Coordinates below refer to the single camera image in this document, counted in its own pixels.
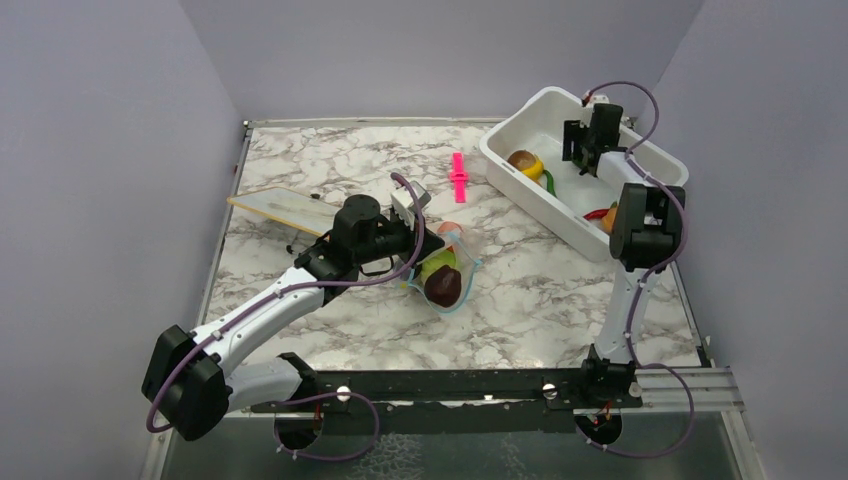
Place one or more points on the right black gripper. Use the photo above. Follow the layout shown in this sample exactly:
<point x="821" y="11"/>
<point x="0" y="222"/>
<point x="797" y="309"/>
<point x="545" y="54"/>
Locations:
<point x="572" y="133"/>

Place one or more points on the black metal base rail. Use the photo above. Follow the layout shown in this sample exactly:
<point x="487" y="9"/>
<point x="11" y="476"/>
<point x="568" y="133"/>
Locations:
<point x="361" y="402"/>

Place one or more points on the peach toy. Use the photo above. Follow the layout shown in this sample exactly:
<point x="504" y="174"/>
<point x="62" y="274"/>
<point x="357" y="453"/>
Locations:
<point x="608" y="220"/>

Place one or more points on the dark maroon plum toy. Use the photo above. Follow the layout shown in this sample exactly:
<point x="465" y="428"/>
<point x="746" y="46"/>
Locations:
<point x="444" y="287"/>

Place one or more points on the clear zip top bag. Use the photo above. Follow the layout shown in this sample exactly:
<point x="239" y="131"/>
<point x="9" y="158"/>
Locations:
<point x="466" y="244"/>

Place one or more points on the green cucumber toy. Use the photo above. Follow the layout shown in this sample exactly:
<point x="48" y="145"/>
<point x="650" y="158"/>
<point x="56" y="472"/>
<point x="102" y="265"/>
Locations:
<point x="550" y="183"/>

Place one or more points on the yellow banana toy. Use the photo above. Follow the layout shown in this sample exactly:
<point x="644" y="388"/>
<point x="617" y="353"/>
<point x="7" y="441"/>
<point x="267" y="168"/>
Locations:
<point x="533" y="168"/>

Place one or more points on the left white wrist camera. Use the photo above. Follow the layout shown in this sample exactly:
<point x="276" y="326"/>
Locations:
<point x="403" y="205"/>

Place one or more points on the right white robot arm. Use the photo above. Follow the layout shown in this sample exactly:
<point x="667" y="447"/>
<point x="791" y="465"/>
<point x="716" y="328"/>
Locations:
<point x="646" y="234"/>

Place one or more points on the pink plastic clip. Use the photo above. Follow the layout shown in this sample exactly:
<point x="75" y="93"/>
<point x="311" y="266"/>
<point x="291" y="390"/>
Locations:
<point x="459" y="177"/>

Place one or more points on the white plastic bin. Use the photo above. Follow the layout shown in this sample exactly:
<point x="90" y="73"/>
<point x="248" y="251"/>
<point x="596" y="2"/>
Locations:
<point x="538" y="128"/>

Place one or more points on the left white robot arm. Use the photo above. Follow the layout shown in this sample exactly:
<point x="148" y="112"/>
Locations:
<point x="194" y="378"/>

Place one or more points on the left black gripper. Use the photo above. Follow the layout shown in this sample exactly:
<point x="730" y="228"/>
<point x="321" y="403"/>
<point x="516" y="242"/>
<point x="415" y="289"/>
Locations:
<point x="410" y="234"/>

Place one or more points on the red chili pepper toy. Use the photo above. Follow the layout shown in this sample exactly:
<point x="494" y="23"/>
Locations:
<point x="596" y="214"/>

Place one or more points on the green cabbage toy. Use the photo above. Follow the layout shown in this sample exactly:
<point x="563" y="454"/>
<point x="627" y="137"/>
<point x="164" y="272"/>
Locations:
<point x="445" y="258"/>

